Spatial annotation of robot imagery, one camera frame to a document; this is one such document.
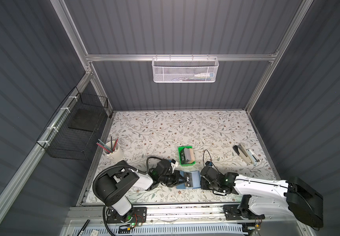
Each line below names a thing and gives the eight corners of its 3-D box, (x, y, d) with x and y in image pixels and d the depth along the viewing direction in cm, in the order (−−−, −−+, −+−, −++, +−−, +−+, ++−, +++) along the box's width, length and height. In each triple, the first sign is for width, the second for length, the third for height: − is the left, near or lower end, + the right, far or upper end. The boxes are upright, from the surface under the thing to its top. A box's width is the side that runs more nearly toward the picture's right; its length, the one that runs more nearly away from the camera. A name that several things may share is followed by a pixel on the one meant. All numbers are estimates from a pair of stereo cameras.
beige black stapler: (246, 166, 92) (248, 164, 90) (232, 147, 101) (234, 145, 98) (254, 162, 94) (256, 160, 91) (239, 145, 102) (241, 142, 100)
